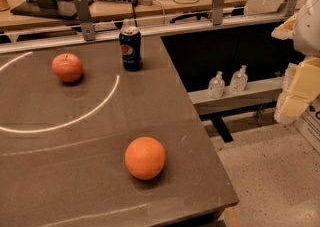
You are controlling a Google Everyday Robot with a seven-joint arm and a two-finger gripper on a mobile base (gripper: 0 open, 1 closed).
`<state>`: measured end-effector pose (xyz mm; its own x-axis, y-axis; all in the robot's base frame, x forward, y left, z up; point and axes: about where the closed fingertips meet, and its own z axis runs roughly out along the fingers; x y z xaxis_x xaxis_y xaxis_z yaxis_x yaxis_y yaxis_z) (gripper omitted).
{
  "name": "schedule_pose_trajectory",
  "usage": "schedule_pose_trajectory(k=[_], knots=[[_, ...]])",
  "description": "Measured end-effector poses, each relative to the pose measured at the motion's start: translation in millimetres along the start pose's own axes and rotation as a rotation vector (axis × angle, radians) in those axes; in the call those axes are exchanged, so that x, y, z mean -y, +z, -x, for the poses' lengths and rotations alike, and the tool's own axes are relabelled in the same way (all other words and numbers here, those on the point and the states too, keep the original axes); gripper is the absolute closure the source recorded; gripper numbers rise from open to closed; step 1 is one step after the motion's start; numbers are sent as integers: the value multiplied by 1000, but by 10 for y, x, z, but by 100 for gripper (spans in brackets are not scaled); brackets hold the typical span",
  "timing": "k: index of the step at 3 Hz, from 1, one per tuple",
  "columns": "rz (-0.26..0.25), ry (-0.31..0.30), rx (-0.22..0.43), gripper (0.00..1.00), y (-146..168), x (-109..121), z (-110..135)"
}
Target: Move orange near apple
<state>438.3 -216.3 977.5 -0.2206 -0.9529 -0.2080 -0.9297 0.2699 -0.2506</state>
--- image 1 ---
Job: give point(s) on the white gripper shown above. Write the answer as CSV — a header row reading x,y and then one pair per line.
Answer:
x,y
308,26

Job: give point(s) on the orange fruit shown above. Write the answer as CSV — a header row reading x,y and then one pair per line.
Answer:
x,y
145,158

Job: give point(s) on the red apple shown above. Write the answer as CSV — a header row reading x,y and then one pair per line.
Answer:
x,y
67,67

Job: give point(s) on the clear sanitizer bottle right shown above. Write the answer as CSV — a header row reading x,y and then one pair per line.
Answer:
x,y
239,79

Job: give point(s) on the clear sanitizer bottle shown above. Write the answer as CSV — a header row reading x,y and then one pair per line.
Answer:
x,y
216,86
239,79

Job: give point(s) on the clear sanitizer bottle left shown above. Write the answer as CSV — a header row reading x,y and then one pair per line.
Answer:
x,y
216,86

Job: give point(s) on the blue Pepsi can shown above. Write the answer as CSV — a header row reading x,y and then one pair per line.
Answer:
x,y
130,45

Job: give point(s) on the black monitor stand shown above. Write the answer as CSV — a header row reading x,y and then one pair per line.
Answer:
x,y
47,9

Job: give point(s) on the metal bracket middle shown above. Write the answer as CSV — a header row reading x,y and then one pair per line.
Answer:
x,y
217,11

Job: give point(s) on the metal bracket left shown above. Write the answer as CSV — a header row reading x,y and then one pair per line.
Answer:
x,y
84,16

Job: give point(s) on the metal rail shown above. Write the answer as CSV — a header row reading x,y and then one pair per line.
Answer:
x,y
168,29

